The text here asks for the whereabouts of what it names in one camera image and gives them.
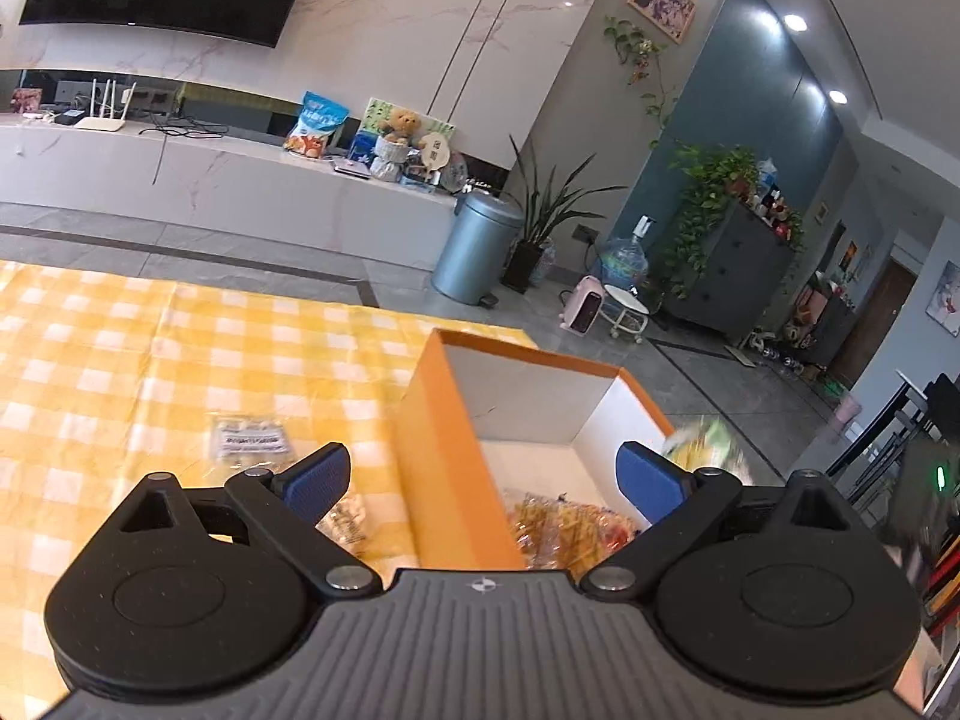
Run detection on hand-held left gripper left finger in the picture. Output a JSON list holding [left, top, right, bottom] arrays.
[[105, 441, 382, 596]]

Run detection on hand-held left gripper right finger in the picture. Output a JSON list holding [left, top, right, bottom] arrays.
[[581, 441, 865, 605]]

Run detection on small beige snack packet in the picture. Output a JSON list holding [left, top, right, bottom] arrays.
[[315, 493, 370, 550]]

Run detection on green yellow snack packet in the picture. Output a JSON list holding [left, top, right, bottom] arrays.
[[661, 418, 753, 485]]

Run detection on clear white-label snack packet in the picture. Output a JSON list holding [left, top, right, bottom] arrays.
[[206, 411, 295, 464]]

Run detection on orange cardboard box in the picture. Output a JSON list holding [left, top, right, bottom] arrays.
[[394, 328, 676, 572]]

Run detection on person's right forearm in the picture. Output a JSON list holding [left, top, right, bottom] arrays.
[[889, 656, 940, 717]]

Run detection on black dining chair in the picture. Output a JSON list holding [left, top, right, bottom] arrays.
[[825, 369, 960, 481]]

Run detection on round white stool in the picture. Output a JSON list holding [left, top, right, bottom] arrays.
[[604, 283, 650, 344]]

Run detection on pink space heater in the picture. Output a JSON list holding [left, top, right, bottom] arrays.
[[564, 275, 607, 336]]

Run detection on brown door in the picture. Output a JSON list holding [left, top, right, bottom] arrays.
[[829, 259, 917, 389]]

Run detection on blue water jug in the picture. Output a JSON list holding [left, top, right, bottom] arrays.
[[600, 216, 657, 301]]

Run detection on grey drawer cabinet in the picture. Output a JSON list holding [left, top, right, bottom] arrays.
[[664, 202, 796, 342]]

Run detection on yellow checkered tablecloth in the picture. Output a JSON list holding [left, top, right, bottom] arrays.
[[0, 260, 539, 715]]

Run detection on bushy trailing green plant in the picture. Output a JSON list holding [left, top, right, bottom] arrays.
[[664, 142, 758, 301]]

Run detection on grey pedal trash can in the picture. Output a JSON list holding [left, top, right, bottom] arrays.
[[433, 191, 526, 306]]

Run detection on potted long-leaf plant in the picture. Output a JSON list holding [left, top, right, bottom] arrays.
[[501, 136, 627, 295]]

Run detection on toys on cabinet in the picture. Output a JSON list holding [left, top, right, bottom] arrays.
[[750, 157, 807, 241]]

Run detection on white marble media console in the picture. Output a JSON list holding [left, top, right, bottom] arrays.
[[0, 67, 464, 272]]

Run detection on round wooden paddle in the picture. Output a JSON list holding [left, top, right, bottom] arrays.
[[416, 131, 456, 170]]

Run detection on blue snack bag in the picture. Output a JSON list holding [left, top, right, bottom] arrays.
[[285, 92, 350, 158]]

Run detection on teddy bear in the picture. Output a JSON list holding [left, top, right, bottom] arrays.
[[377, 109, 421, 149]]

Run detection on green printed board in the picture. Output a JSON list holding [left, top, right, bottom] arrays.
[[362, 97, 457, 160]]

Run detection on hanging vine plant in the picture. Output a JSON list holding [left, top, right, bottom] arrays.
[[604, 17, 680, 147]]

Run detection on white router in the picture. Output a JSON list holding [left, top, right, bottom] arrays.
[[75, 77, 136, 134]]

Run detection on wall poster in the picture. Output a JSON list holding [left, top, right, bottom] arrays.
[[932, 261, 960, 336]]

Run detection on black cables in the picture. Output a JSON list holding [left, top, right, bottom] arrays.
[[139, 114, 227, 142]]

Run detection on framed wall picture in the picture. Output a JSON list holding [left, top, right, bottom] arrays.
[[628, 0, 696, 44]]

